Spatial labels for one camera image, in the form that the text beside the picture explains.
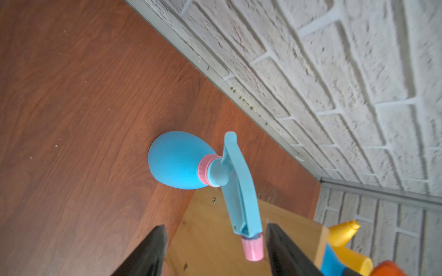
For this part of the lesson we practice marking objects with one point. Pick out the right aluminium corner post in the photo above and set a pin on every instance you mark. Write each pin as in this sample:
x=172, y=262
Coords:
x=401, y=197

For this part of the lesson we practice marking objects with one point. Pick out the small blue spray bottle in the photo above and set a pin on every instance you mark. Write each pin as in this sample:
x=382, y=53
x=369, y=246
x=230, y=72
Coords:
x=184, y=161

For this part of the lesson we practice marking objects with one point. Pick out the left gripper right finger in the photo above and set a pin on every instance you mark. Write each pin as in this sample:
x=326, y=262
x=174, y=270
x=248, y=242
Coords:
x=285, y=257

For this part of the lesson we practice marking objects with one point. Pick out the wooden shelf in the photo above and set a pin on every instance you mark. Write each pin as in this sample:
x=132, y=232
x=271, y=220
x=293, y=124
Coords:
x=205, y=244

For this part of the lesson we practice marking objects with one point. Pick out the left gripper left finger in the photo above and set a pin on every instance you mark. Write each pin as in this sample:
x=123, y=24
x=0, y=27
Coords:
x=148, y=258

